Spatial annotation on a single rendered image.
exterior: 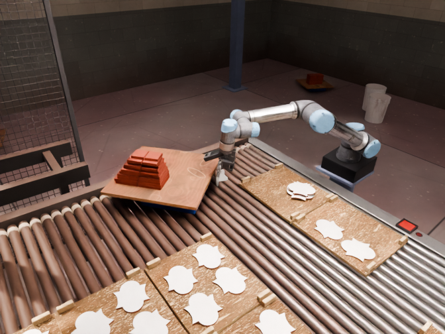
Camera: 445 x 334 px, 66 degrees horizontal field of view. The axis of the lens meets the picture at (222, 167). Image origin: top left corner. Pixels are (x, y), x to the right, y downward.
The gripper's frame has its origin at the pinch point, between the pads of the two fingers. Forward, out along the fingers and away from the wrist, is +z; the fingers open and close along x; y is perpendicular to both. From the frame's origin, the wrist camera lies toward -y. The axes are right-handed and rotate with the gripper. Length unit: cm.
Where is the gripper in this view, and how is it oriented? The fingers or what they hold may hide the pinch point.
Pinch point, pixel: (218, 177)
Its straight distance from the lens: 187.8
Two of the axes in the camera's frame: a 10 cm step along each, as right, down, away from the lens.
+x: 1.7, -5.8, 8.0
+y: 9.8, 1.9, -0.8
